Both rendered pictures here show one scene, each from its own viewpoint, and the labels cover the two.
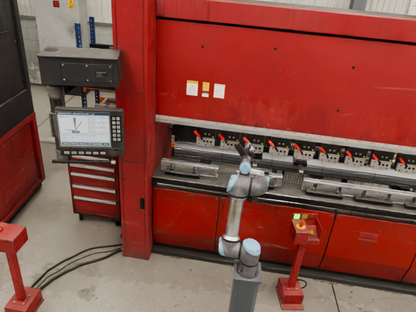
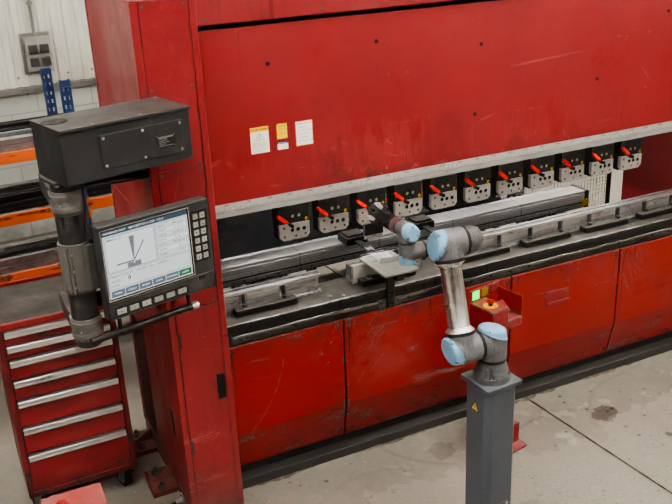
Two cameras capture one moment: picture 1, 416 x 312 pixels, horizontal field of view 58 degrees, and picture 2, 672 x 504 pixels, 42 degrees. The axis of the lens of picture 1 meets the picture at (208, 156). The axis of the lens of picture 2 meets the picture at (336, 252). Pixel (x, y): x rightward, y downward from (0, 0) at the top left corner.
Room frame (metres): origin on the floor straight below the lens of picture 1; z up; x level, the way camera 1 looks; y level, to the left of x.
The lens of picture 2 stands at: (-0.52, 1.82, 2.61)
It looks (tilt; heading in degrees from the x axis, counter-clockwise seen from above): 22 degrees down; 329
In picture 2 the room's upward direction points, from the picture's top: 3 degrees counter-clockwise
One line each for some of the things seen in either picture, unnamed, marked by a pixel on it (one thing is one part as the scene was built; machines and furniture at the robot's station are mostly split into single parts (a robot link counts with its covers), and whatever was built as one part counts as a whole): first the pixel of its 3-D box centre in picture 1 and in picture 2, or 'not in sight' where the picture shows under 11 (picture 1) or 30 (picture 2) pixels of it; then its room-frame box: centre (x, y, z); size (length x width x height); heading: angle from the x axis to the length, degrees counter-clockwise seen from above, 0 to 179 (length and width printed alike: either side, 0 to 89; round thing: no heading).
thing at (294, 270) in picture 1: (296, 262); not in sight; (2.35, -0.81, 0.39); 0.05 x 0.05 x 0.54; 5
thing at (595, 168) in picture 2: not in sight; (597, 158); (2.63, -1.76, 1.26); 0.15 x 0.09 x 0.17; 84
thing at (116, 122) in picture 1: (91, 130); (152, 254); (2.41, 0.83, 1.42); 0.45 x 0.12 x 0.36; 98
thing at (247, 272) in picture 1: (248, 264); (491, 366); (1.83, -0.32, 0.82); 0.15 x 0.15 x 0.10
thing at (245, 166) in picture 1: (245, 166); (406, 231); (2.33, -0.27, 1.27); 0.11 x 0.08 x 0.09; 174
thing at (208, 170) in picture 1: (189, 168); (270, 292); (2.84, 0.15, 0.92); 0.50 x 0.06 x 0.10; 84
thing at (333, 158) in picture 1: (329, 151); (473, 183); (2.71, -0.97, 1.26); 0.15 x 0.09 x 0.17; 84
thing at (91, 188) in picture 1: (103, 173); (63, 390); (3.28, 1.06, 0.50); 0.50 x 0.50 x 1.00; 84
